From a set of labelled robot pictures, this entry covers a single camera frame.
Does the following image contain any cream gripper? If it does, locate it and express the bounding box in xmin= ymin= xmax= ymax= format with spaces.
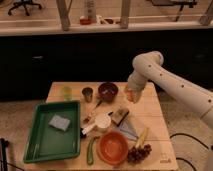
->
xmin=124 ymin=84 xmax=143 ymax=103

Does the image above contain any red apple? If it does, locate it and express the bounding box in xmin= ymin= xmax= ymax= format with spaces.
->
xmin=125 ymin=90 xmax=133 ymax=102

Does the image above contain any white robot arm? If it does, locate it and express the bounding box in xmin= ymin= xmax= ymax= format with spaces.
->
xmin=124 ymin=51 xmax=213 ymax=130

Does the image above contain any purple bowl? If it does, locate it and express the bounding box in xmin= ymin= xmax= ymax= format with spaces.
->
xmin=98 ymin=82 xmax=118 ymax=102

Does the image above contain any orange bowl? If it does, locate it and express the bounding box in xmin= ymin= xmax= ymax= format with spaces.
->
xmin=97 ymin=131 xmax=129 ymax=166

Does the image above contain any wooden block brush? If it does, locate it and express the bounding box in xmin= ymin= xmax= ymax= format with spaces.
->
xmin=111 ymin=108 xmax=129 ymax=126

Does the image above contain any white measuring cup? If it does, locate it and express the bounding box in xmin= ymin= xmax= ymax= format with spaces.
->
xmin=82 ymin=114 xmax=111 ymax=135

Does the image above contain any metal cup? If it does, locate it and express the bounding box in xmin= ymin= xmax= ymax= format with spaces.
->
xmin=82 ymin=87 xmax=93 ymax=103

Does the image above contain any yellow banana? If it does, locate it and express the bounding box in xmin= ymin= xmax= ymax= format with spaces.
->
xmin=135 ymin=127 xmax=149 ymax=148

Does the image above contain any yellow-green cup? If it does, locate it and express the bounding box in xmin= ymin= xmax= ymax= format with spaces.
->
xmin=61 ymin=86 xmax=72 ymax=101

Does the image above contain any bunch of dark grapes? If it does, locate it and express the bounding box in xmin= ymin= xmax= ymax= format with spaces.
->
xmin=127 ymin=144 xmax=152 ymax=164

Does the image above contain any red white object on shelf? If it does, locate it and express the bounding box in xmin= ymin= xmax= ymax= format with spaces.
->
xmin=79 ymin=16 xmax=92 ymax=25

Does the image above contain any blue sponge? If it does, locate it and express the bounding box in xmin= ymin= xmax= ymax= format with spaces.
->
xmin=49 ymin=115 xmax=70 ymax=131

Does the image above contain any green cucumber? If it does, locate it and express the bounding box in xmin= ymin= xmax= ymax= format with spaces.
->
xmin=87 ymin=136 xmax=99 ymax=165

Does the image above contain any green plastic tray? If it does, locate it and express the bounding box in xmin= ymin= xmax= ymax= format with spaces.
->
xmin=23 ymin=101 xmax=81 ymax=163

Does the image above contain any black office chair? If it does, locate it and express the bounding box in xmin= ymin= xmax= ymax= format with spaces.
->
xmin=8 ymin=0 xmax=42 ymax=16

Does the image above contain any black stand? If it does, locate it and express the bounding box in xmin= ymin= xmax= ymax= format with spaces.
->
xmin=0 ymin=138 xmax=9 ymax=171

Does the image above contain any dark handled spoon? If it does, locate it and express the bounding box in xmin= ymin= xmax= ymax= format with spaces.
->
xmin=83 ymin=100 xmax=102 ymax=123

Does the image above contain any black cable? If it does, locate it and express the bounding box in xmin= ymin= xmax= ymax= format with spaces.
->
xmin=169 ymin=132 xmax=211 ymax=171

